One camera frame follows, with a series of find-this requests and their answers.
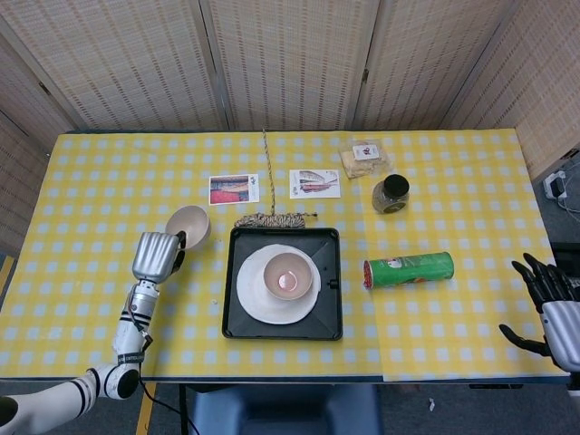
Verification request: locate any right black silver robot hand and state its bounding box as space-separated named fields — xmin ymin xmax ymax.
xmin=498 ymin=252 xmax=580 ymax=375

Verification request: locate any braided black white rope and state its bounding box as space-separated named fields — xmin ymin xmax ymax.
xmin=234 ymin=128 xmax=319 ymax=229

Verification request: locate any green chips can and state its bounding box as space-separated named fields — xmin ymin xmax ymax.
xmin=362 ymin=251 xmax=455 ymax=292

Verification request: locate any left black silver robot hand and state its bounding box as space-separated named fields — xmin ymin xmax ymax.
xmin=130 ymin=230 xmax=188 ymax=285

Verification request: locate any postcard with boat drawing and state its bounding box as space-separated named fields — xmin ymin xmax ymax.
xmin=288 ymin=168 xmax=342 ymax=199

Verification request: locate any glass jar with black lid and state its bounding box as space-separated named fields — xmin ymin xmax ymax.
xmin=372 ymin=173 xmax=411 ymax=216

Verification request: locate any yellow checked tablecloth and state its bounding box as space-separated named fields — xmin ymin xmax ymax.
xmin=0 ymin=130 xmax=571 ymax=384

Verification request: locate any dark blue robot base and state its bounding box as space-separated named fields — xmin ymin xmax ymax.
xmin=188 ymin=383 xmax=384 ymax=435

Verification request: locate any woven folding screen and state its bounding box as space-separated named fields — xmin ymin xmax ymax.
xmin=0 ymin=0 xmax=580 ymax=257

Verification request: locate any beige bowl with pink bottom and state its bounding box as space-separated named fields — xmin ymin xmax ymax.
xmin=263 ymin=252 xmax=314 ymax=301

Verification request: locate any black square plastic tray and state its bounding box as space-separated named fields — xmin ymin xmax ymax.
xmin=221 ymin=226 xmax=344 ymax=343

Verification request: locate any plain beige bowl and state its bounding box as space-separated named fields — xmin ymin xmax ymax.
xmin=164 ymin=205 xmax=212 ymax=251

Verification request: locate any postcard with red picture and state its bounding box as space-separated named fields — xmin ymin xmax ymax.
xmin=208 ymin=173 xmax=260 ymax=207

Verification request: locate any white power strip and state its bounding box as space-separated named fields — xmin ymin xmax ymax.
xmin=542 ymin=170 xmax=570 ymax=200

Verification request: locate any clear bag of bread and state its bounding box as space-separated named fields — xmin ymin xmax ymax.
xmin=339 ymin=139 xmax=393 ymax=180

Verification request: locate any white round plate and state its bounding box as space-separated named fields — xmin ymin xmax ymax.
xmin=236 ymin=244 xmax=323 ymax=325

